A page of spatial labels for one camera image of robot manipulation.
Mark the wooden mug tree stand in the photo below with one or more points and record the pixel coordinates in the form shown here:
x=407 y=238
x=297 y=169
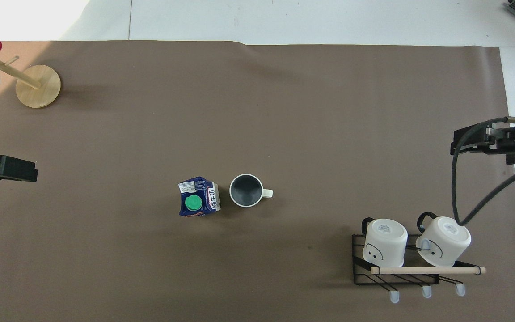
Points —
x=38 y=87

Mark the white mug grey inside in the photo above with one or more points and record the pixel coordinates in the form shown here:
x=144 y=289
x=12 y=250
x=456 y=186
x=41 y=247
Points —
x=246 y=190

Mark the blue milk carton green cap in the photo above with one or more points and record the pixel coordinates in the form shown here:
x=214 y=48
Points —
x=199 y=197

